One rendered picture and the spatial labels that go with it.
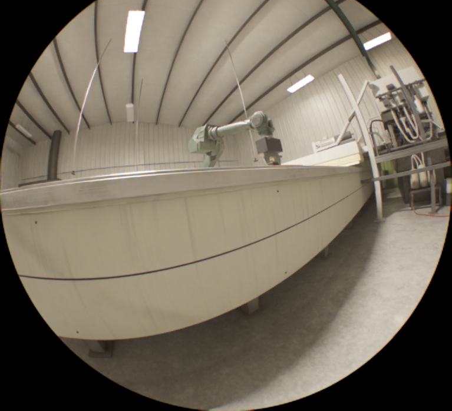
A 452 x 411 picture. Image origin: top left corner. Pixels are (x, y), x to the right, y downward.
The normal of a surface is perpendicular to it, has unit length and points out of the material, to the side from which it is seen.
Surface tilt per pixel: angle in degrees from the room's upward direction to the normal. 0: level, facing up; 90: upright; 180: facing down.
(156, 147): 90
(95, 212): 90
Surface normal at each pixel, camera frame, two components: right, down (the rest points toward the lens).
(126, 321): 0.48, -0.14
